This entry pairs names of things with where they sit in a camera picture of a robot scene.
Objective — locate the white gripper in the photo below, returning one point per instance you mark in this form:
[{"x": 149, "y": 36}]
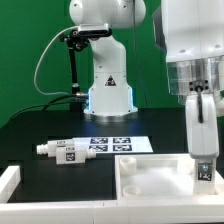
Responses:
[{"x": 202, "y": 138}]

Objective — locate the grey camera on stand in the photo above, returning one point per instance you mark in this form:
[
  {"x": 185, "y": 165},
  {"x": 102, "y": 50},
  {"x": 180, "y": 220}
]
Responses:
[{"x": 92, "y": 30}]

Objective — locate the white marker sheet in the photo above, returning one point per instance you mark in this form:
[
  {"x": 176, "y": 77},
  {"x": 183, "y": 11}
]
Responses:
[{"x": 133, "y": 144}]

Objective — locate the black camera stand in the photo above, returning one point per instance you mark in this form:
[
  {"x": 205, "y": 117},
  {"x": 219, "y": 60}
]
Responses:
[{"x": 74, "y": 44}]

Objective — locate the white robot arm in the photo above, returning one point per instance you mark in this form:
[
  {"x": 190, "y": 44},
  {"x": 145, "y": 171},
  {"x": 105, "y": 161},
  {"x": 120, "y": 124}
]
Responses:
[{"x": 192, "y": 33}]

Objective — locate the white square table top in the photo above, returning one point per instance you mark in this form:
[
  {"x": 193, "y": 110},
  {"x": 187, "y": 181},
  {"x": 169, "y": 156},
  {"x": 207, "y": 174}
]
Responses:
[{"x": 160, "y": 175}]

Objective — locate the white U-shaped fence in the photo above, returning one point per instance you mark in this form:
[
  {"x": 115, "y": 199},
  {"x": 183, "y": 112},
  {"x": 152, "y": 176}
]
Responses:
[{"x": 181, "y": 210}]

